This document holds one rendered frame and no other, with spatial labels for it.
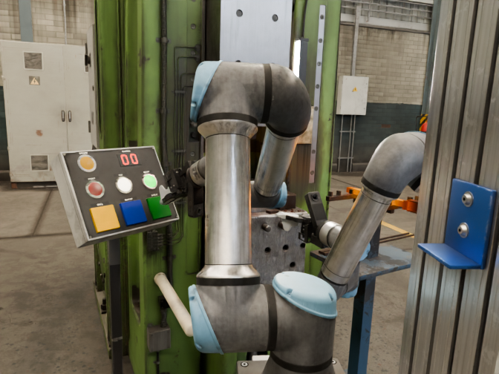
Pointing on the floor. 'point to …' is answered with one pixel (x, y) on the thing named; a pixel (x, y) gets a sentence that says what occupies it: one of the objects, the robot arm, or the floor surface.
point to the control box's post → (115, 304)
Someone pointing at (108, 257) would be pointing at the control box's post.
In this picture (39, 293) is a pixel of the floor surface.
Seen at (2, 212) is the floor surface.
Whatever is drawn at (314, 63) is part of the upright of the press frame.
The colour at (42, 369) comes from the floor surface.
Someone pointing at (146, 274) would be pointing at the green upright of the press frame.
